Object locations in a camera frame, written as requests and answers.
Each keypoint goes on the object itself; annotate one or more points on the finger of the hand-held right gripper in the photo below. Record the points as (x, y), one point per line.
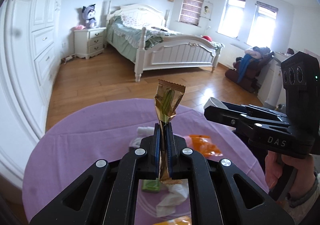
(250, 109)
(225, 117)

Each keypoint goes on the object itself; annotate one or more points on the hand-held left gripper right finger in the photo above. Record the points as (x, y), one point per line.
(169, 145)

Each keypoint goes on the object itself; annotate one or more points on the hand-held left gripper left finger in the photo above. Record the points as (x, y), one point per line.
(157, 145)

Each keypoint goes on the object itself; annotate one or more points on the white cup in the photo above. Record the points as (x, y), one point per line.
(215, 102)

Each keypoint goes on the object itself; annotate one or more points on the gold wrapper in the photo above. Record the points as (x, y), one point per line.
(167, 100)

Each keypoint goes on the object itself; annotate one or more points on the person's right forearm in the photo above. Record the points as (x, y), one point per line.
(305, 197)

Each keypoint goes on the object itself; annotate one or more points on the person's right hand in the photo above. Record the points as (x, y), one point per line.
(271, 170)

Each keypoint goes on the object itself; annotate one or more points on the white patterned packet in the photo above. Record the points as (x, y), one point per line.
(135, 143)

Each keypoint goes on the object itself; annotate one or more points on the orange packet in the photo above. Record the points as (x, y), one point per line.
(205, 145)

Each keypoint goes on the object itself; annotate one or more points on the white cabinet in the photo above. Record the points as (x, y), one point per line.
(271, 79)

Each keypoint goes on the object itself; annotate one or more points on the brown chair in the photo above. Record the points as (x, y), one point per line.
(255, 72)

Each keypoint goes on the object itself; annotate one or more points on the green packet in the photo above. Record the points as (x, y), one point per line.
(151, 186)

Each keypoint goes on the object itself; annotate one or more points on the blue cloth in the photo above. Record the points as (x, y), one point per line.
(244, 67)

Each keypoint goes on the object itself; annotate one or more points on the white radiator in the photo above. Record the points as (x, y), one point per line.
(235, 56)

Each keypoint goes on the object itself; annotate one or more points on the crumpled white tissue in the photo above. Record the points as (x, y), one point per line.
(171, 201)

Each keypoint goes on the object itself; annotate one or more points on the pile of clothes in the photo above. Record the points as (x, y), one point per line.
(257, 52)

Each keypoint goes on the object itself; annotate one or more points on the pale green cloth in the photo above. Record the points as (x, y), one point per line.
(218, 45)

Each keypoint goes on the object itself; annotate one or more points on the yellow wrapper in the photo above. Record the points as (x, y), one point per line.
(175, 221)

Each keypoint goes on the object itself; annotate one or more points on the cream wooden bed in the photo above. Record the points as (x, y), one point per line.
(180, 54)

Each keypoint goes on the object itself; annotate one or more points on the red round object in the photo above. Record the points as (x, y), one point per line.
(206, 38)

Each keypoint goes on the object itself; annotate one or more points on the purple tablecloth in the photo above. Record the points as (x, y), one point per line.
(75, 152)

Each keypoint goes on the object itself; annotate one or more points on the white framed window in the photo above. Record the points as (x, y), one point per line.
(262, 24)
(231, 18)

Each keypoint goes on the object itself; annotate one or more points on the small black object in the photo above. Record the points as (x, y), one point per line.
(159, 29)

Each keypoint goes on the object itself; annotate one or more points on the green ruffled bedspread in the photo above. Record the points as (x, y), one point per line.
(125, 39)

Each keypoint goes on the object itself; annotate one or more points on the patterned window blind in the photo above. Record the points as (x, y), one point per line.
(192, 6)

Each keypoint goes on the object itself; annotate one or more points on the cream nightstand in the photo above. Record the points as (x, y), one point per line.
(90, 43)

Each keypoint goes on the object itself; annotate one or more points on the white power strip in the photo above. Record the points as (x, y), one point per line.
(68, 58)

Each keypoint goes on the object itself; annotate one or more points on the floral pillow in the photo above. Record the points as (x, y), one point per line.
(135, 20)

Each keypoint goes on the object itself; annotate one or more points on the small pink plush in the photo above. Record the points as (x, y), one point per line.
(80, 27)

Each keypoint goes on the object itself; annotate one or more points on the grey purple plush toy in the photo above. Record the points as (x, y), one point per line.
(90, 16)

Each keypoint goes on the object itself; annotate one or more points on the white panelled wardrobe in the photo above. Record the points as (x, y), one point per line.
(25, 39)

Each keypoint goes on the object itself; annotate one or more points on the wall scroll picture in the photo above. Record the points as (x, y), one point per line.
(206, 9)

